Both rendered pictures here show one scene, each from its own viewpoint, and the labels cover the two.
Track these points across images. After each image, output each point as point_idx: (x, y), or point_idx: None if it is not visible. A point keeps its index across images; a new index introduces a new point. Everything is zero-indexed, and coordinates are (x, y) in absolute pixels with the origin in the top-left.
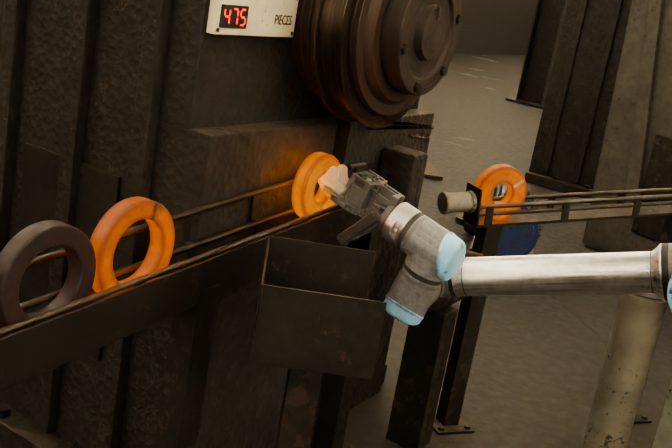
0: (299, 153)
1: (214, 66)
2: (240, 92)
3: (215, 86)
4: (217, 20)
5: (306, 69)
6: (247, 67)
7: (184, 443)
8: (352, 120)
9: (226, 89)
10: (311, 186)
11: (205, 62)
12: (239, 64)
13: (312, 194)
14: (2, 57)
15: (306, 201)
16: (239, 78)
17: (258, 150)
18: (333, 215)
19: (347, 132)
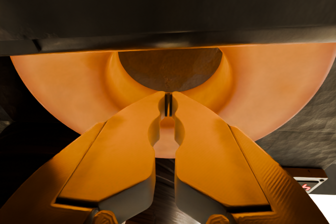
0: (181, 90)
1: (321, 150)
2: (281, 130)
3: (328, 137)
4: (318, 183)
5: (169, 161)
6: (263, 148)
7: None
8: (48, 154)
9: (308, 134)
10: (258, 106)
11: (335, 153)
12: (277, 150)
13: (253, 79)
14: None
15: (308, 58)
16: (280, 141)
17: (328, 109)
18: (133, 5)
19: (4, 104)
